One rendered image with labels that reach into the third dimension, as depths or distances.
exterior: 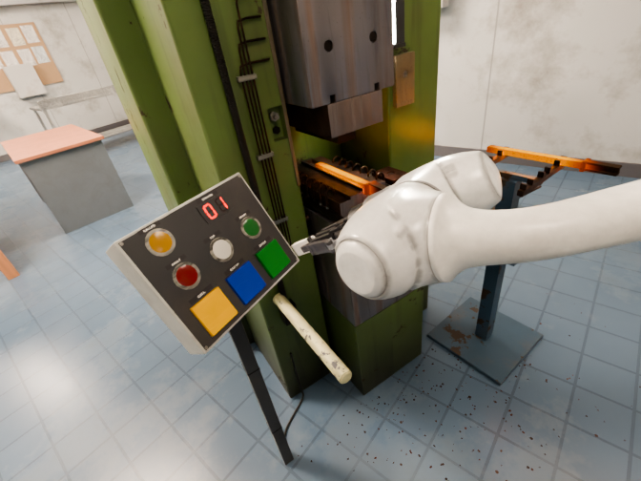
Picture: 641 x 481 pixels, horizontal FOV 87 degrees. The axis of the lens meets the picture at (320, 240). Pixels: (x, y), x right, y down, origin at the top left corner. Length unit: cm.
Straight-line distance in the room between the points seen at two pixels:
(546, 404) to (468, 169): 148
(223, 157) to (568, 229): 87
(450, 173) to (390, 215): 15
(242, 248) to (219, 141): 35
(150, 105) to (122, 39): 21
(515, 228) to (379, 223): 13
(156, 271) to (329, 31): 71
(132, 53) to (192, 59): 45
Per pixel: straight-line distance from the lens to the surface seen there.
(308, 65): 97
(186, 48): 100
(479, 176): 49
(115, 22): 143
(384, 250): 34
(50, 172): 429
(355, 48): 106
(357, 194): 115
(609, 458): 182
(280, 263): 86
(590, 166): 151
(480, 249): 37
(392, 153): 140
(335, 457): 164
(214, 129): 103
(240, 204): 85
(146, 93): 143
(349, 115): 106
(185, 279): 75
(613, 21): 372
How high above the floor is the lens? 149
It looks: 33 degrees down
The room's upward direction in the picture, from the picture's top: 10 degrees counter-clockwise
